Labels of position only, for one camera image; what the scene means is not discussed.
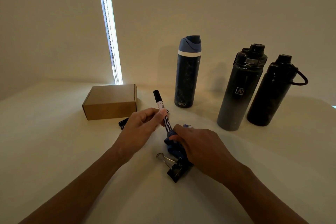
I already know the person's right hand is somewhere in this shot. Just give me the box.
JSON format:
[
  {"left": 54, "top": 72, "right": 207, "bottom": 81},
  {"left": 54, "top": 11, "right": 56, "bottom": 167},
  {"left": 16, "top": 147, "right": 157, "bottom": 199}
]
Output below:
[{"left": 169, "top": 124, "right": 250, "bottom": 188}]

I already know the person's left hand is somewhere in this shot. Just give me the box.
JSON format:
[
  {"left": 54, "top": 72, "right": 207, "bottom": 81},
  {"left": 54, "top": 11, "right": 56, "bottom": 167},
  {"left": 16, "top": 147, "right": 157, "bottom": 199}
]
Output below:
[{"left": 113, "top": 107, "right": 168, "bottom": 165}]

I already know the blue cloth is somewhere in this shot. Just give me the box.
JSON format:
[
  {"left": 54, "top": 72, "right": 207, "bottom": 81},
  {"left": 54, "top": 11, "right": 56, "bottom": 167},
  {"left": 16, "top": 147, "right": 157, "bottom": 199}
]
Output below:
[{"left": 164, "top": 124, "right": 195, "bottom": 167}]

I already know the black binder clip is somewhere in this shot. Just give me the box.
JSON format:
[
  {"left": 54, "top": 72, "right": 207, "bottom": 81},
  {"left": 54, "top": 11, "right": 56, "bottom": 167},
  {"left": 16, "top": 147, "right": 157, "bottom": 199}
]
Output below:
[{"left": 156, "top": 153, "right": 194, "bottom": 183}]

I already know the brown paper box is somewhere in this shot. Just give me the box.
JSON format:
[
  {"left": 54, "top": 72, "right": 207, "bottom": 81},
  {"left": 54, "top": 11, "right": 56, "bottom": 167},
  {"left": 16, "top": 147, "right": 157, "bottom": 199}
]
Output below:
[{"left": 82, "top": 84, "right": 138, "bottom": 121}]

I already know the black grey gradient bottle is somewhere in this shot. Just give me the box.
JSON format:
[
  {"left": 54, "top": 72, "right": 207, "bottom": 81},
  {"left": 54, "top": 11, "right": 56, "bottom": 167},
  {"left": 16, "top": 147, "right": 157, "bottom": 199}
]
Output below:
[{"left": 217, "top": 43, "right": 268, "bottom": 132}]

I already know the navy bottle with blue lid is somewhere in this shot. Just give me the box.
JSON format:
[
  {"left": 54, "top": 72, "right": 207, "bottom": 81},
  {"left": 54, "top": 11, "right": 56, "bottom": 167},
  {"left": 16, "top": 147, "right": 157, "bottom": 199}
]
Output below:
[{"left": 174, "top": 35, "right": 202, "bottom": 109}]

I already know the black bottle with loop handle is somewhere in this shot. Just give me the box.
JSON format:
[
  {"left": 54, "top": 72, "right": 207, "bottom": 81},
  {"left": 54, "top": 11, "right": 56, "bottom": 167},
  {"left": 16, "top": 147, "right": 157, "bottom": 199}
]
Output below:
[{"left": 246, "top": 54, "right": 309, "bottom": 127}]

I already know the person's right forearm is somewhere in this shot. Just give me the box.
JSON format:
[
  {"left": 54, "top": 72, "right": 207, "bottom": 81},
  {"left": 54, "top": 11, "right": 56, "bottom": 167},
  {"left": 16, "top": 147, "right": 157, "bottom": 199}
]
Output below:
[{"left": 225, "top": 167, "right": 309, "bottom": 224}]

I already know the person's left forearm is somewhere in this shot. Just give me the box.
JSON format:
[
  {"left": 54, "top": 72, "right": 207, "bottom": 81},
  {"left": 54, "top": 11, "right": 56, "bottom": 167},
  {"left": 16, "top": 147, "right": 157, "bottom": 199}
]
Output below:
[{"left": 20, "top": 147, "right": 125, "bottom": 224}]

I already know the beaded blind chain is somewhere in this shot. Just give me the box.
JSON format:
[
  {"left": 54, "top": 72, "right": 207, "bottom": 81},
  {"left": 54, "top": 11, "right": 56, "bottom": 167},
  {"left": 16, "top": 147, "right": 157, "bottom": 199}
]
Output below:
[{"left": 96, "top": 0, "right": 121, "bottom": 85}]

